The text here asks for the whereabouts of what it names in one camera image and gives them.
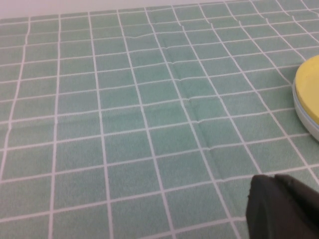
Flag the white plastic plate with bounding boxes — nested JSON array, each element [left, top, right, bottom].
[[292, 79, 319, 142]]

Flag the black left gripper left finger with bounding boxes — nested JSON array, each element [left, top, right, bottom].
[[245, 174, 310, 239]]

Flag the light blue plastic plate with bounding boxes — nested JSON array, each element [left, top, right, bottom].
[[293, 79, 319, 130]]

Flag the green checked tablecloth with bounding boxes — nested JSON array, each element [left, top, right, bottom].
[[0, 0, 319, 239]]

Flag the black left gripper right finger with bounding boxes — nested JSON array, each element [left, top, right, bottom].
[[274, 173, 319, 239]]

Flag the yellow plastic plate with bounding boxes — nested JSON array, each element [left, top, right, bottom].
[[295, 55, 319, 126]]

